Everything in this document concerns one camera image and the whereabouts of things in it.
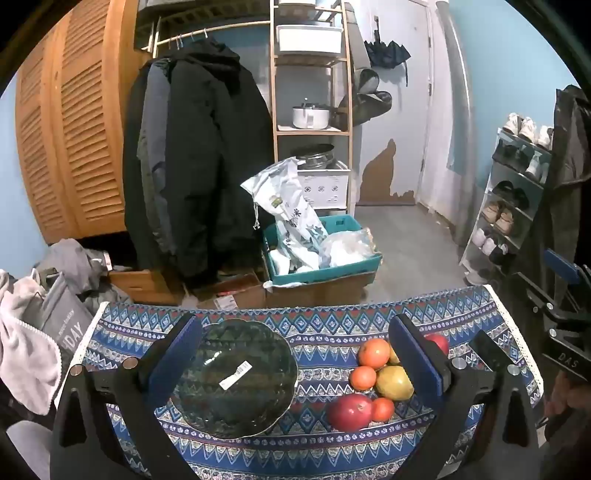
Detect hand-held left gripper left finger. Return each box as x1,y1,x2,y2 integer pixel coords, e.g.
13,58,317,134
50,314,204,480

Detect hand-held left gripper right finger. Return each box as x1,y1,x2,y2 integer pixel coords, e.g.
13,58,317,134
388,314,541,480

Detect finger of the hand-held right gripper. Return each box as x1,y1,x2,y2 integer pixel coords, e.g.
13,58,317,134
543,248,583,289
468,329,509,370

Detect yellow-green mango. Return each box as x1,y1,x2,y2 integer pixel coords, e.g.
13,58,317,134
375,364,415,401

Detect red pomegranate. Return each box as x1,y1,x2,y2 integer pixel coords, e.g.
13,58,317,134
422,333,450,356

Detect large orange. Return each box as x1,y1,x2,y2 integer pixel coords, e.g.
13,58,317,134
358,339,392,370

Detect small orange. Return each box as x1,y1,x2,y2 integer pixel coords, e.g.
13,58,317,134
348,366,378,391
370,397,395,422

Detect dark green glass plate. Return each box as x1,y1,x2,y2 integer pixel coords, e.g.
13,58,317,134
171,322,298,439

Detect red apple front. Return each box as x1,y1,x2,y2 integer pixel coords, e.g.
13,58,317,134
327,394,375,432

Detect person's right hand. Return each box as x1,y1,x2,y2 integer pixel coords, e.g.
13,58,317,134
544,371,591,439

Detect small cardboard box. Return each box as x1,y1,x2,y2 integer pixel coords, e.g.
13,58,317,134
191,272,266,310

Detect wooden box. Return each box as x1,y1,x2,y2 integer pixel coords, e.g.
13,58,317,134
108,268,185,305

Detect blue patterned tablecloth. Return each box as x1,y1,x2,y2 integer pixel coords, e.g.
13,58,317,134
69,285,546,480

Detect large cardboard box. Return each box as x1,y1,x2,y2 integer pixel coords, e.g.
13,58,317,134
264,270,377,308

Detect grey tote bag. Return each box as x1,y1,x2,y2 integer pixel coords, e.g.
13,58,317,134
21,272,95,365

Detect teal plastic crate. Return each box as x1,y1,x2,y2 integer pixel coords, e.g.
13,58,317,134
263,215,383,286

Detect dark hanging jacket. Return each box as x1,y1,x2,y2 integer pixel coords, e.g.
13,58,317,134
522,85,591,324

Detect shoe rack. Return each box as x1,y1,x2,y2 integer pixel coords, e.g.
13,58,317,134
459,127,555,284

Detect clear plastic bag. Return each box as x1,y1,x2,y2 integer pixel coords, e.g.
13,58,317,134
318,229,377,268

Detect group of shoes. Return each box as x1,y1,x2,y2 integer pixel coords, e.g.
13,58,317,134
468,112,554,271

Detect grey clothes pile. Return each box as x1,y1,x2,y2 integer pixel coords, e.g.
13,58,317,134
34,239,134,305

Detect pale pink towel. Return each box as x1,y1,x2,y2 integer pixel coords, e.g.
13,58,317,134
0,270,63,416

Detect white patterned box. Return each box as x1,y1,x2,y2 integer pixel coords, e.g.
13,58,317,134
298,161,349,210

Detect white rice bag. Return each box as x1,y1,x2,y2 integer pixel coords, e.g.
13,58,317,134
241,157,333,273

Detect black coat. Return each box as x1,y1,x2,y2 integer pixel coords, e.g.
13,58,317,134
122,39,273,287

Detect stacked steel pots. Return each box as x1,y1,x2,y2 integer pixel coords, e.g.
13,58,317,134
295,144,335,169

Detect wooden louvered wardrobe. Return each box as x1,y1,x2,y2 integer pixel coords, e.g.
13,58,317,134
14,0,153,245

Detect grey coat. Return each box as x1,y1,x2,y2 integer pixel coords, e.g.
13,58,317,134
136,60,174,254

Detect white cooking pot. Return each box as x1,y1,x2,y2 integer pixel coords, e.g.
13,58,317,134
292,104,340,130

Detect black umbrella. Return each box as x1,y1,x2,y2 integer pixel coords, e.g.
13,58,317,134
365,39,411,86

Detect wooden shelf unit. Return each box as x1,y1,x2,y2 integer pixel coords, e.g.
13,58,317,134
269,0,354,215

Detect white storage bin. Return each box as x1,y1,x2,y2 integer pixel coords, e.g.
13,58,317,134
276,24,342,52

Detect clothes rail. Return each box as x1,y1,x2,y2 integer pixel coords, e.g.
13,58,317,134
148,28,222,51

